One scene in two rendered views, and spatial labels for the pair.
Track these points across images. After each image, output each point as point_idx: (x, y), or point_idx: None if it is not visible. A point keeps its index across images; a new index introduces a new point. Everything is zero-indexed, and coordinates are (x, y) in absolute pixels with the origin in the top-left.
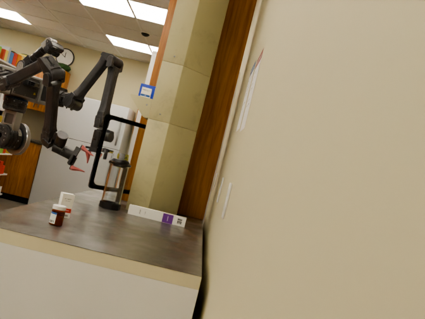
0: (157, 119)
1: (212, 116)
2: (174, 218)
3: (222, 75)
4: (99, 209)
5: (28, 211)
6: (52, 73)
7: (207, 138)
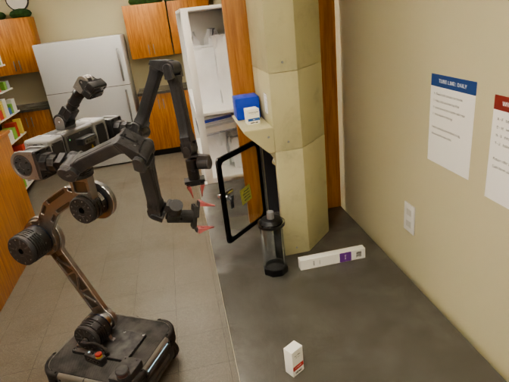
0: (287, 148)
1: None
2: (352, 254)
3: None
4: (279, 289)
5: None
6: (142, 154)
7: None
